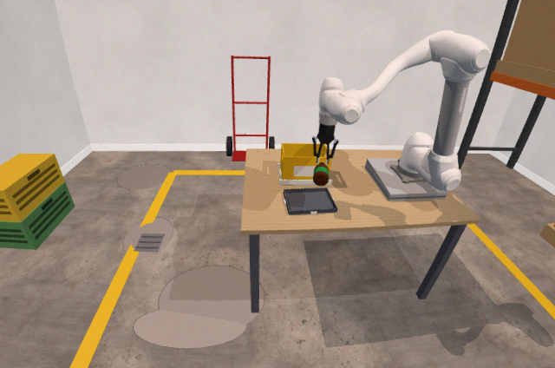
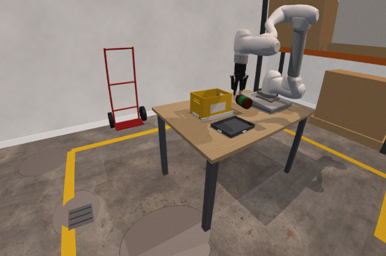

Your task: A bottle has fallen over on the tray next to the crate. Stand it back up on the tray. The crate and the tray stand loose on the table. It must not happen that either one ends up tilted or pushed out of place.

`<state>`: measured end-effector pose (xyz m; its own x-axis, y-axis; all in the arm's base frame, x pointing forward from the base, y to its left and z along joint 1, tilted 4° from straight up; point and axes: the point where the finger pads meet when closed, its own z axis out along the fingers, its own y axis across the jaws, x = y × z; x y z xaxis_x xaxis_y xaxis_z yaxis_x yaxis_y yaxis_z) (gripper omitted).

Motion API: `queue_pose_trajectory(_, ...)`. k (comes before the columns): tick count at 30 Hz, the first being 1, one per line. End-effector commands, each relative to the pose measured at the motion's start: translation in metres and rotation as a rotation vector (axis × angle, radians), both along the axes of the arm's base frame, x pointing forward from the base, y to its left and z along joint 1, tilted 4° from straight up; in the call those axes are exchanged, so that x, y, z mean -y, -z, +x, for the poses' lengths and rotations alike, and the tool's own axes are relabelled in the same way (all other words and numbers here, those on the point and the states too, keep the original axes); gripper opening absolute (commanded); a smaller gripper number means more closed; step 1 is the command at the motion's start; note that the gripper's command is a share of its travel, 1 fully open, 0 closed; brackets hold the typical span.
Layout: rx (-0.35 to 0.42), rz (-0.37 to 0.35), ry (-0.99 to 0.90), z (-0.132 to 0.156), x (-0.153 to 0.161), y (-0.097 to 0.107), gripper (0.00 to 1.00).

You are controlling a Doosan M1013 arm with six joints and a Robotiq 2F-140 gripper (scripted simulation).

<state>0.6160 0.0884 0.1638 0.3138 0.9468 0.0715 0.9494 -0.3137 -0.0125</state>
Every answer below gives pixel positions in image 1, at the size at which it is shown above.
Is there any brown bottle with green label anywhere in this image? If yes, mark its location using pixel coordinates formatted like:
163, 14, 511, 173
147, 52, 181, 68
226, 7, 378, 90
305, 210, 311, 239
313, 162, 329, 186

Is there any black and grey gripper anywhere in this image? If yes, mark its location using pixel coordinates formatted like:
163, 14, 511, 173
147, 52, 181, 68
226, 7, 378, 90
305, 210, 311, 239
312, 123, 339, 166

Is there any yellow box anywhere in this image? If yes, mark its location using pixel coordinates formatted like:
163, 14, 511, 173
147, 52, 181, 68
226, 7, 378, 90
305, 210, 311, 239
280, 143, 327, 180

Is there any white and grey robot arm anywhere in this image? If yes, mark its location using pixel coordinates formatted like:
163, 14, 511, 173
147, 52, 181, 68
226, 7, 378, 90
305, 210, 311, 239
319, 30, 490, 191

